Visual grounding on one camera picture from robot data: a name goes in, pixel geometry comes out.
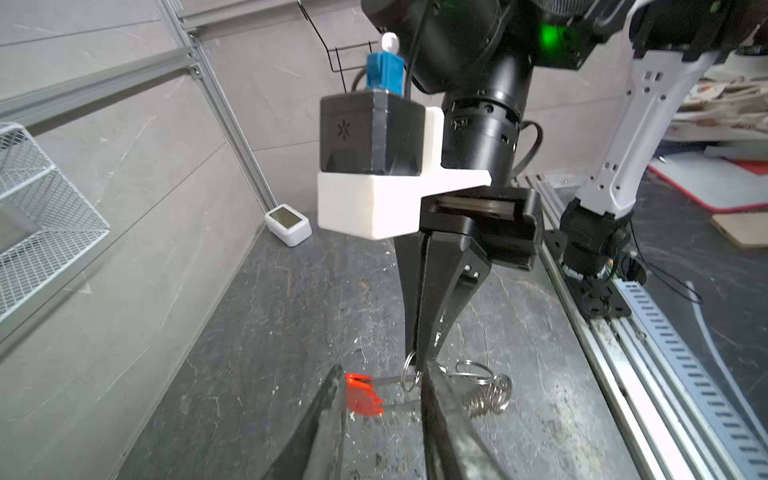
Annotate beige smartphone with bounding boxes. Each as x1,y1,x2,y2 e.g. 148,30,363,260
710,211,767,249

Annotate white wire mesh basket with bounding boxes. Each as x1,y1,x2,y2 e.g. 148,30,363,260
1,122,110,324

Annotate black wire hook rack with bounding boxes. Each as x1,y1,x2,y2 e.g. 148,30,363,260
297,1,381,92

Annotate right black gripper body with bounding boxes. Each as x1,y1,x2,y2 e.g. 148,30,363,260
420,186,544,271

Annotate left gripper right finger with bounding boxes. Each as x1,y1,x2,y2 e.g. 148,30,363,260
421,360,509,479

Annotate white digital clock device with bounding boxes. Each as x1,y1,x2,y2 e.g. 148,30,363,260
264,204,312,248

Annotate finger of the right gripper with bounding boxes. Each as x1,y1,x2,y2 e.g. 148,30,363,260
415,232,491,366
395,232,427,359

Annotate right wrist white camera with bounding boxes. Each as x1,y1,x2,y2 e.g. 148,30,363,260
317,33,491,240

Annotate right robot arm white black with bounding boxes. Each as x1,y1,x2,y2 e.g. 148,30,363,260
362,1,767,369

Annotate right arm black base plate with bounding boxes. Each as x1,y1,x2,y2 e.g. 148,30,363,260
544,230,648,320

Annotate metal keyring holder red handle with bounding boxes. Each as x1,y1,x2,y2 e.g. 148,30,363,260
346,358,513,420

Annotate pink white pad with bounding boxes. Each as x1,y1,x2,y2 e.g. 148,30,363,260
648,152,767,213

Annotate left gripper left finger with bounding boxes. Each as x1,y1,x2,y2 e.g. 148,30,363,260
262,365,347,479

